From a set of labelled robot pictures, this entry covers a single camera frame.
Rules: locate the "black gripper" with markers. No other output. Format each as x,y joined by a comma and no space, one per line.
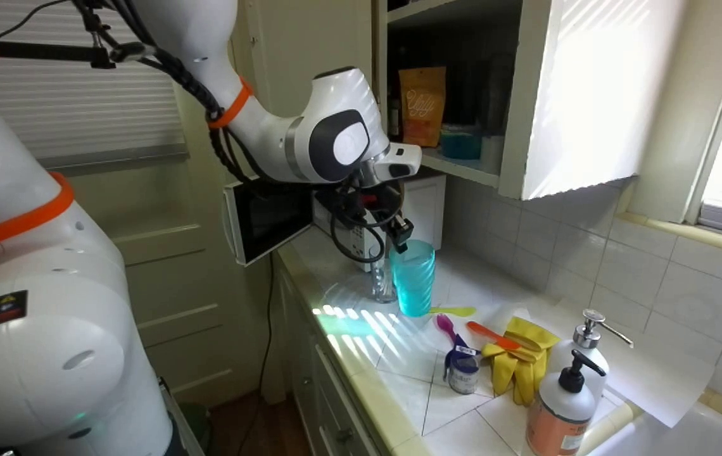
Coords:
376,202

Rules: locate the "translucent blue plastic cup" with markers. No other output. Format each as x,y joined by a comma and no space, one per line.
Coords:
413,278

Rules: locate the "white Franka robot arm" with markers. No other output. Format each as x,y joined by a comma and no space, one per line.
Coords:
40,337

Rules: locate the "white base cabinet drawers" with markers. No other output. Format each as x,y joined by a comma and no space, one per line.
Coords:
318,381

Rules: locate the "plain white cabinet door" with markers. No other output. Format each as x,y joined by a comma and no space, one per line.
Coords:
318,33

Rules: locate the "white microwave oven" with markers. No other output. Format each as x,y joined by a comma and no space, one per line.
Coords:
426,210

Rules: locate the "clear drinking glass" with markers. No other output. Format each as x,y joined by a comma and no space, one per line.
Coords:
378,285

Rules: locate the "yellow-green plastic spoon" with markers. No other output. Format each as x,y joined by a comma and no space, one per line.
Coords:
454,310

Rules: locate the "pink plastic spoon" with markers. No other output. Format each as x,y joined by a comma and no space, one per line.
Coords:
447,327

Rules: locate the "blue bowl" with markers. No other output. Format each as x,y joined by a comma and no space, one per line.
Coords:
461,143

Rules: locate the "orange food packet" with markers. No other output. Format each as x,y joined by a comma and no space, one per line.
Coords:
422,105

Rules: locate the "microwave door with dark window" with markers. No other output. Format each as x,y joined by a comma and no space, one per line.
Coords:
261,218

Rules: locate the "orange plastic utensil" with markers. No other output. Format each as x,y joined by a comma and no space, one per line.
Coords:
499,337

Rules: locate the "small jar with blue lid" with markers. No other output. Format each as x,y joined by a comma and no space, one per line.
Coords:
461,370

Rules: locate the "yellow rubber gloves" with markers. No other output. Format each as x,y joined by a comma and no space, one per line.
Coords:
528,370

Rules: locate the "white soap bottle silver pump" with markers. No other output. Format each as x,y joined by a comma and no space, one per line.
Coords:
588,337

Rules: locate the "white panelled room door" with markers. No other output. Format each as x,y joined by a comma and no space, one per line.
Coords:
183,278

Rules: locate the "peach soap bottle black pump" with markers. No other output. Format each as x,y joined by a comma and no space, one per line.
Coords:
559,414

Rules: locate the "white paper sheet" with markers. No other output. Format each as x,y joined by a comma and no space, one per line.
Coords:
654,381

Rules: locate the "grey window blind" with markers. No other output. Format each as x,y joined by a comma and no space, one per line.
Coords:
108,110

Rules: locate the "white sink basin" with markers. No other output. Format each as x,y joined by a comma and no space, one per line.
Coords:
698,433

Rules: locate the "white wall cabinet with shelves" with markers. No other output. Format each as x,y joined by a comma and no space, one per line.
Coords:
452,164

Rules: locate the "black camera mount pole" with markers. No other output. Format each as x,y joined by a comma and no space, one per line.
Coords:
40,52

